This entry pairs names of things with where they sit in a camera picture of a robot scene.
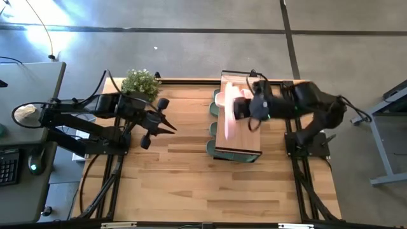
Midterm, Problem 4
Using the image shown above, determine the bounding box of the potted plant black pot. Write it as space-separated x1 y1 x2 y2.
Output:
120 68 162 102

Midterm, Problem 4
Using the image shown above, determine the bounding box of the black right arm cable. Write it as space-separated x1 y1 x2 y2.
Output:
336 94 373 124

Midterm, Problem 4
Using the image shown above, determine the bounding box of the silver frame bracket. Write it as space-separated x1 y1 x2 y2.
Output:
279 223 315 229
100 222 137 229

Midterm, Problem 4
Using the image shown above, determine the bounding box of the black computer mouse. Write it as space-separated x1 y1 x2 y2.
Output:
27 147 46 176

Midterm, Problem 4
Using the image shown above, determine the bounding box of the crumpled white tissue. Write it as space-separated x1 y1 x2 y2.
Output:
14 104 38 123

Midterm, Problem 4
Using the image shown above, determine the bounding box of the black computer keyboard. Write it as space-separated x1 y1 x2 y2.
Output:
0 148 21 188

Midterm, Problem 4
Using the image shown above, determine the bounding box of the gray metal table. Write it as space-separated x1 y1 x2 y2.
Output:
350 79 407 187

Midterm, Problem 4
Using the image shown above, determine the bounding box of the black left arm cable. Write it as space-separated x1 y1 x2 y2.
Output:
11 69 160 130

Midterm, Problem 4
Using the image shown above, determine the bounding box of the dark gray office desk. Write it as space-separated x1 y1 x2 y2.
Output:
0 141 59 225

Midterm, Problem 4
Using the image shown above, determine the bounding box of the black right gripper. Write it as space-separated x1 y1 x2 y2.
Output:
233 79 281 121

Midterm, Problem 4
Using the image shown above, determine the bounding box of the wooden shelf black metal frame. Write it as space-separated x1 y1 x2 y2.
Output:
214 69 265 160

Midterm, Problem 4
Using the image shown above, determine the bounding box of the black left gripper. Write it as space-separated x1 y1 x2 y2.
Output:
136 97 178 151

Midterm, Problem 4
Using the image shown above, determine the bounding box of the thin floor cable with plug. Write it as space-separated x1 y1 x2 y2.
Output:
24 0 57 62

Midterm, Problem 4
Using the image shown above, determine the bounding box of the black aluminium rig frame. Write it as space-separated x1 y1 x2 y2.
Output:
71 78 343 229

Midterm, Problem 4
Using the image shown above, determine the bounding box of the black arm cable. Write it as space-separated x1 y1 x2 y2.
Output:
11 69 160 130
336 94 373 124

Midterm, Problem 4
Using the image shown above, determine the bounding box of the white power strip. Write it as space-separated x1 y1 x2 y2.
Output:
71 128 96 162

